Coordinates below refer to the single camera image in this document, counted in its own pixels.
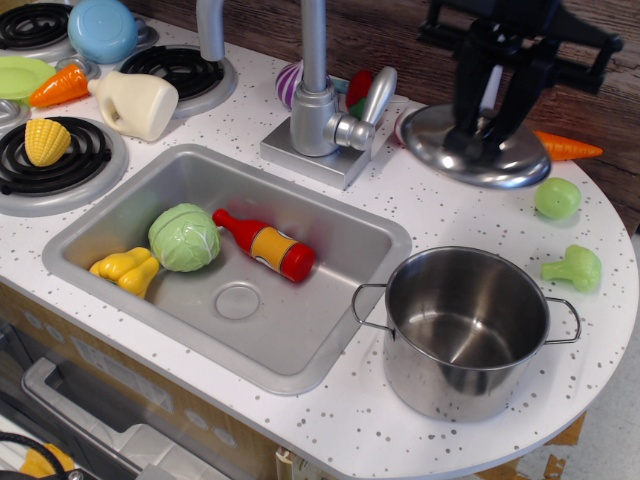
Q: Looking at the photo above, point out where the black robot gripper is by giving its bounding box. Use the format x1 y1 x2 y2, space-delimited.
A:
418 1 623 150

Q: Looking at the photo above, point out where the stainless steel pot lid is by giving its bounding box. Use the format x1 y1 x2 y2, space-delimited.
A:
401 104 551 189

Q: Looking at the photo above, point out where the long orange toy carrot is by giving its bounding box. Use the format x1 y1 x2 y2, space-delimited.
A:
534 131 603 161

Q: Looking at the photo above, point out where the white pink toy radish slice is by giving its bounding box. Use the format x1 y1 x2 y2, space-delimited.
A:
394 117 405 146

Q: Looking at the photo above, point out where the red toy strawberry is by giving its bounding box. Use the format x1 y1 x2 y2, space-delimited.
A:
345 69 373 120

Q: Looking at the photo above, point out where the green toy apple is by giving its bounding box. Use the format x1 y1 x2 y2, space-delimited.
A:
534 177 582 220

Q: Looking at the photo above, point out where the silver toy faucet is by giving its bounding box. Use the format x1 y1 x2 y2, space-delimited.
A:
260 1 397 190

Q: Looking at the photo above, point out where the purple striped toy onion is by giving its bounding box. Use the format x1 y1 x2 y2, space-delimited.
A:
275 60 304 110

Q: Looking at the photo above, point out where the green toy broccoli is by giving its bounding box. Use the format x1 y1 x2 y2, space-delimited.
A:
541 244 602 292

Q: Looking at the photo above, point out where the red toy ketchup bottle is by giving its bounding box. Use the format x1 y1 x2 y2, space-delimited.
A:
212 209 316 282

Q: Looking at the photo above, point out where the grey curved pipe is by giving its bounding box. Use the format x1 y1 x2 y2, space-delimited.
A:
196 0 225 62

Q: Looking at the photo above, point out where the grey toy sink basin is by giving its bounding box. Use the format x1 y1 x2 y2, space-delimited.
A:
42 144 412 395

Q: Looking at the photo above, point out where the green toy cabbage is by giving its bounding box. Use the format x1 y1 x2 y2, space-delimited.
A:
148 203 221 272

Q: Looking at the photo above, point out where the cream toy milk jug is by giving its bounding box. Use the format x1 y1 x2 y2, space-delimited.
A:
88 71 179 142

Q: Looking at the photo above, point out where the blue toy bowl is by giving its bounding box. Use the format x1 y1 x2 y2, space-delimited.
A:
67 0 138 64

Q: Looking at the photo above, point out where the front left stove burner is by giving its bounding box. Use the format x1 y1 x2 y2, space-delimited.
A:
1 117 128 217

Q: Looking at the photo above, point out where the yellow toy bell pepper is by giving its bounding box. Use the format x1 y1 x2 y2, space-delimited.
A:
89 247 160 299

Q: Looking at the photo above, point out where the short orange toy carrot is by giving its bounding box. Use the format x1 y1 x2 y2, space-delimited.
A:
28 64 89 108

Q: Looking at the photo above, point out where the yellow toy corn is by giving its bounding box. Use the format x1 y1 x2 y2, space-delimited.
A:
24 118 71 167

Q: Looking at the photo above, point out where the back left stove burner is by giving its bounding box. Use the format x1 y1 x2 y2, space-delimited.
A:
1 2 75 63

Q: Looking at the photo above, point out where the green toy plate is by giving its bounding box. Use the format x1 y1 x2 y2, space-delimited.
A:
0 56 56 100

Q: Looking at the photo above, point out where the yellow object bottom left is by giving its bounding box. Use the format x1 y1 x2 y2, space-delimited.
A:
19 443 76 478

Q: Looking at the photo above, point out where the grey vertical post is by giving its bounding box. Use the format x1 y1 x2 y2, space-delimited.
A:
479 65 503 118

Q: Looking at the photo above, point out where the grey oven door handle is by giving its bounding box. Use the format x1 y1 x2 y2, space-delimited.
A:
21 358 226 479

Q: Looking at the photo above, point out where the black cable bottom left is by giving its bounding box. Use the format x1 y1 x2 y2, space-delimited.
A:
0 430 66 480

